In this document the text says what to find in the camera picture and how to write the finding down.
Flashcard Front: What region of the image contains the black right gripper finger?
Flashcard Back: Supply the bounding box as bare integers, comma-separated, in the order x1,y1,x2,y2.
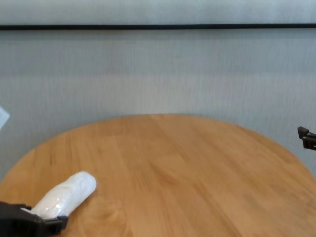
297,126,316,150

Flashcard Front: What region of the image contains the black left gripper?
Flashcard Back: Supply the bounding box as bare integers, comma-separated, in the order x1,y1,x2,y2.
0,201,69,237

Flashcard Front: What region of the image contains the white plastic-wrapped sandbag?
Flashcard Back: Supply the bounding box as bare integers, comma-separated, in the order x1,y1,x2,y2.
31,170,97,219

